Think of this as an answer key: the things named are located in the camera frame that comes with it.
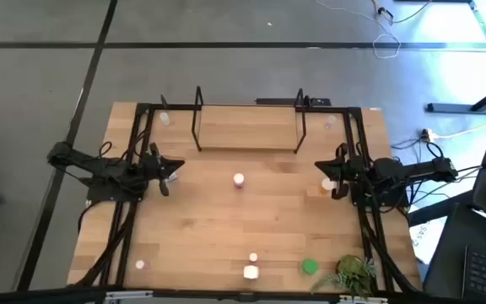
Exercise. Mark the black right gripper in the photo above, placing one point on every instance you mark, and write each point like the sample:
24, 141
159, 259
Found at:
340, 168

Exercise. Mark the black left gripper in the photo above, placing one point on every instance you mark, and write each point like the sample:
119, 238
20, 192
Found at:
163, 165

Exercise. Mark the white melatonin bottle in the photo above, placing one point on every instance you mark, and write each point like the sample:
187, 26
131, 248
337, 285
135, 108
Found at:
173, 176
251, 272

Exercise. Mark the orange bottle white cap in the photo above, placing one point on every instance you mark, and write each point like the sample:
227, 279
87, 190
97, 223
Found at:
326, 185

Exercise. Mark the pink bottle white cap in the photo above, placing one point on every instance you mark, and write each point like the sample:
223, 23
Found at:
239, 179

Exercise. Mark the small white-capped pink bottle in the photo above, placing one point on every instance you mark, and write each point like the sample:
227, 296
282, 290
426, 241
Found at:
140, 264

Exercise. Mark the green cap caffeine bottle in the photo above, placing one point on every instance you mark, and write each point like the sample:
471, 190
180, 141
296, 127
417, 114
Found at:
309, 266

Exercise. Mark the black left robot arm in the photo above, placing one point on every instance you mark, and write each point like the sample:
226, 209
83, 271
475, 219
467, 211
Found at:
82, 160

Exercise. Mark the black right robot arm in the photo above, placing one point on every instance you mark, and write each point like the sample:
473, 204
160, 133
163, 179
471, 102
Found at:
416, 169

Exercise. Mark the black flat bar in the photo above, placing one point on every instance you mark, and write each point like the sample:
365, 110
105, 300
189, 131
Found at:
277, 101

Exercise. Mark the potted green succulent plant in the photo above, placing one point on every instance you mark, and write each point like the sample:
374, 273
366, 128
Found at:
352, 270

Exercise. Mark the white printed paper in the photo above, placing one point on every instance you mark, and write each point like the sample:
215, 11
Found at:
426, 240

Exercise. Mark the black desk leg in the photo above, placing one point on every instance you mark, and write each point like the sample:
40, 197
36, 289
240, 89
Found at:
449, 108

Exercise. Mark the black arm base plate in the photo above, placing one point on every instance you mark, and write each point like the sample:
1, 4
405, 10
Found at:
99, 195
399, 200

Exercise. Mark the black aluminium rig frame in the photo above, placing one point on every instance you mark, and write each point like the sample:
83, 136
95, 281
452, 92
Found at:
127, 249

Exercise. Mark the wooden shelf black metal frame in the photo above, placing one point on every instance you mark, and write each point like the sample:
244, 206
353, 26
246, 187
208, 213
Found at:
247, 126

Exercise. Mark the silver mounting bracket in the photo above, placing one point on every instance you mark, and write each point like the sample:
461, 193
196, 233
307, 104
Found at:
129, 294
361, 300

